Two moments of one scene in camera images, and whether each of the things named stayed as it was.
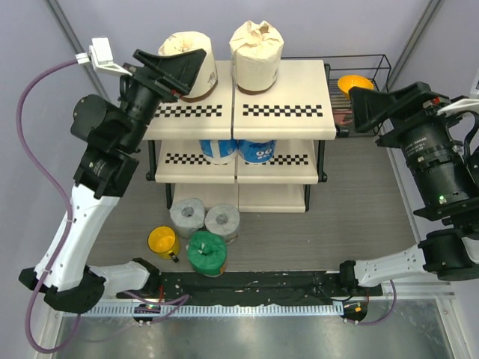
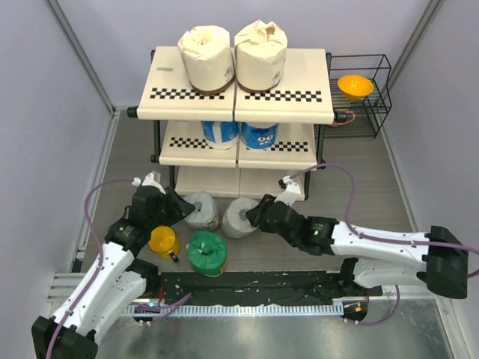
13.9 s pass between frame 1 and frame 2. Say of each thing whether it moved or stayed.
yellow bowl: stayed
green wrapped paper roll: stayed
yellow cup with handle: stayed
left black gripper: moved
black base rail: stayed
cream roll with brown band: moved
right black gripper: moved
